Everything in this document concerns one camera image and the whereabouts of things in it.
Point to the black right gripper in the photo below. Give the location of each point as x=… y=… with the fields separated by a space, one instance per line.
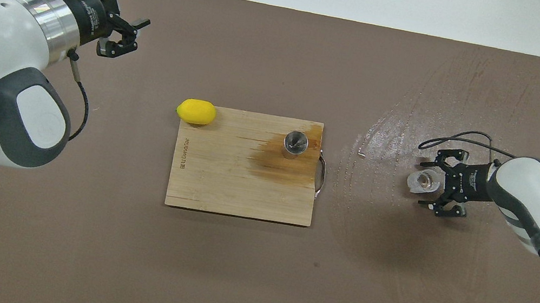
x=473 y=183

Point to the clear plastic cup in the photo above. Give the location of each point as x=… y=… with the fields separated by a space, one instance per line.
x=421 y=181

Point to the steel double jigger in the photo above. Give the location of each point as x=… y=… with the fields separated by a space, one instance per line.
x=295 y=145

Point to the yellow lemon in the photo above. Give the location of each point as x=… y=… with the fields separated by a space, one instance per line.
x=196 y=112

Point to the wooden cutting board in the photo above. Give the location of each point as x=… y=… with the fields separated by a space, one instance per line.
x=221 y=182

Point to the brown table mat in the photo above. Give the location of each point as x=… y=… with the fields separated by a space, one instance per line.
x=227 y=276

